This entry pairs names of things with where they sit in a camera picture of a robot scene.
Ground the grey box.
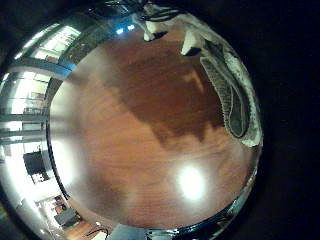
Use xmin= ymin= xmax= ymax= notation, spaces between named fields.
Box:
xmin=53 ymin=207 xmax=82 ymax=228

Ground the grey padded chair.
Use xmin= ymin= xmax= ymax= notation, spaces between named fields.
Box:
xmin=105 ymin=223 xmax=148 ymax=240

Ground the white grey knit garment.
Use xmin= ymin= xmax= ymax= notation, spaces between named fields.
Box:
xmin=199 ymin=39 xmax=264 ymax=148

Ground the black floor cable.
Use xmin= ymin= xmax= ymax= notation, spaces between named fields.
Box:
xmin=83 ymin=227 xmax=110 ymax=238

